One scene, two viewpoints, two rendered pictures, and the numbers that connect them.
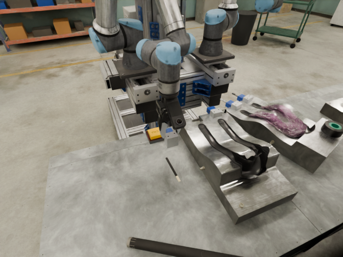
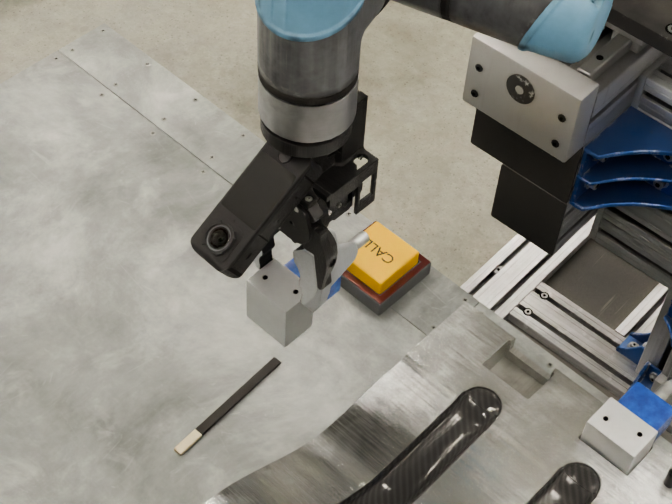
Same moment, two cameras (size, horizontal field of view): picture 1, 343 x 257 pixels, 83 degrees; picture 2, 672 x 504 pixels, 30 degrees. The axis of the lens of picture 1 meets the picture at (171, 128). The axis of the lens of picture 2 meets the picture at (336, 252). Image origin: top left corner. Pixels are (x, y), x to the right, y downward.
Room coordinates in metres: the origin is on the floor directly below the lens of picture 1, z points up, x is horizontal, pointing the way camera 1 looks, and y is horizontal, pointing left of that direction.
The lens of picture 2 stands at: (0.30, -0.61, 1.83)
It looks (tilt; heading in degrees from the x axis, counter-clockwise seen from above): 51 degrees down; 62
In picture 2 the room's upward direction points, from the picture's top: 4 degrees clockwise
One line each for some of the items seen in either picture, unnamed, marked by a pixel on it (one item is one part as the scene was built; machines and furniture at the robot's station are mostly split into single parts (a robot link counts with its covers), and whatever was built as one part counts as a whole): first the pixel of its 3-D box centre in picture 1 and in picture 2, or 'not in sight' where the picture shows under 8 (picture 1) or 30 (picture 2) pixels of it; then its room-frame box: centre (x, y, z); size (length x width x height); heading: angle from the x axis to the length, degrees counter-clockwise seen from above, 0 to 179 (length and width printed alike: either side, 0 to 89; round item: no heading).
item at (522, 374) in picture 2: (196, 122); (517, 378); (0.76, -0.13, 0.87); 0.05 x 0.05 x 0.04; 21
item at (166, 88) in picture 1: (168, 84); (304, 91); (0.60, 0.01, 1.17); 0.08 x 0.08 x 0.05
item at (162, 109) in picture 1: (168, 103); (311, 161); (0.60, 0.01, 1.09); 0.09 x 0.08 x 0.12; 21
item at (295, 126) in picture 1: (280, 116); not in sight; (0.77, -0.55, 0.90); 0.26 x 0.18 x 0.08; 38
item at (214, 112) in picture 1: (211, 109); (646, 409); (0.84, -0.21, 0.89); 0.13 x 0.05 x 0.05; 21
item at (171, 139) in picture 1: (167, 132); (316, 274); (0.62, 0.02, 0.93); 0.13 x 0.05 x 0.05; 21
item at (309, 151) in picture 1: (278, 123); not in sight; (0.77, -0.55, 0.86); 0.50 x 0.26 x 0.11; 38
